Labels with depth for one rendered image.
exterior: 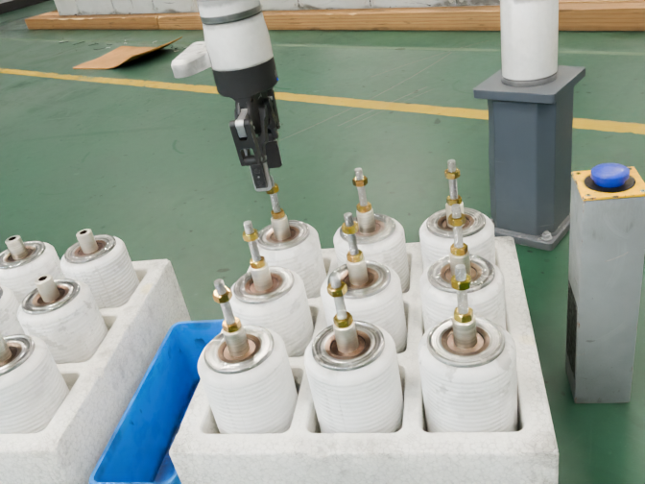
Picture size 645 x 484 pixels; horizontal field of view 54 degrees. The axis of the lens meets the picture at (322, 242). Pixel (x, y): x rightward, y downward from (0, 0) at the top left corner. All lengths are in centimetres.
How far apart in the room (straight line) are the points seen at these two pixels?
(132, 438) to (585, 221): 62
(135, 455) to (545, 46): 88
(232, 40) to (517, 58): 56
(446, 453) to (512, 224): 69
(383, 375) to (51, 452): 38
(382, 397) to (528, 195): 65
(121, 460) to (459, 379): 45
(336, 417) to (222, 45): 42
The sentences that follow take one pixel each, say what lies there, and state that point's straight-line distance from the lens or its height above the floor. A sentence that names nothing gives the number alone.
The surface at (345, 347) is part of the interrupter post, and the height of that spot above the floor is 26.
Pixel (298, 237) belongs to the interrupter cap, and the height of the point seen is 25.
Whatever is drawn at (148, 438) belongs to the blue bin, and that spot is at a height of 6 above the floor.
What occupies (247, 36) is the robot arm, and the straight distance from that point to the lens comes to 75.
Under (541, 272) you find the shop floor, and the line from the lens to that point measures 119.
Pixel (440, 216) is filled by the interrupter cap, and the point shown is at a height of 25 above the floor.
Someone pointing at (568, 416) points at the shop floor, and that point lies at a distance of 93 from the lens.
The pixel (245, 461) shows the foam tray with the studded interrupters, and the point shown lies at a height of 17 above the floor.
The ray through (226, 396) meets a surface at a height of 23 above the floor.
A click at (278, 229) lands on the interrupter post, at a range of 86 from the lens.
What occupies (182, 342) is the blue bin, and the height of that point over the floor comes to 9.
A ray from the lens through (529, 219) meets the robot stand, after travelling 124.
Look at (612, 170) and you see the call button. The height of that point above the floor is 33.
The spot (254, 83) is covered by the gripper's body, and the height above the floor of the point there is 48.
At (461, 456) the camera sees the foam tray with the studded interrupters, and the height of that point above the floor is 18.
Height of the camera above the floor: 67
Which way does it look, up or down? 30 degrees down
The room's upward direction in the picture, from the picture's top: 11 degrees counter-clockwise
